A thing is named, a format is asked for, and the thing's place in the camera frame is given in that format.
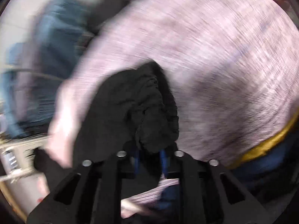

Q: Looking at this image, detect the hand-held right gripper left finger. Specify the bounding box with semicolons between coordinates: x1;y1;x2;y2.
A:
27;142;145;224

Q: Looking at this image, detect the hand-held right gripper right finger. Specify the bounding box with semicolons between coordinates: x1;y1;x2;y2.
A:
159;145;274;224

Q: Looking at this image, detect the black ribbed knit garment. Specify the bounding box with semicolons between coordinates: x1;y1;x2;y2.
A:
35;61;180;192

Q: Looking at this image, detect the dark blue cloth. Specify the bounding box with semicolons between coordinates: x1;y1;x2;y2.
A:
234;135;299;192

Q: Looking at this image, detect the yellow cloth edge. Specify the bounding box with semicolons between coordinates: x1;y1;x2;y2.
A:
229;112;299;168

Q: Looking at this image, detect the pink heathered blanket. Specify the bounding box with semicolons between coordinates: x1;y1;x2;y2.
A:
44;0;299;168

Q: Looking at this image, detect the teal covered bed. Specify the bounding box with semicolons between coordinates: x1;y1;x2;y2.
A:
5;0;94;138

